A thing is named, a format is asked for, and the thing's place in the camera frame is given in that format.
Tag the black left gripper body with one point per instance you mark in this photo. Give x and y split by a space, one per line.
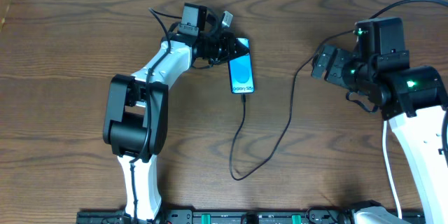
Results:
231 47

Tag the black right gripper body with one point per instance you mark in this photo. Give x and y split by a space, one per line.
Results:
336 65

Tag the blue Galaxy smartphone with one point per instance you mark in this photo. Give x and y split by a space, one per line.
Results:
241 75

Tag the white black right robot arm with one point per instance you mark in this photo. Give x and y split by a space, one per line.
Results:
412 100

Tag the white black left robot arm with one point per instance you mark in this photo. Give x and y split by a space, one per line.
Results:
136 119

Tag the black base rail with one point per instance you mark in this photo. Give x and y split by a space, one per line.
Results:
185 216

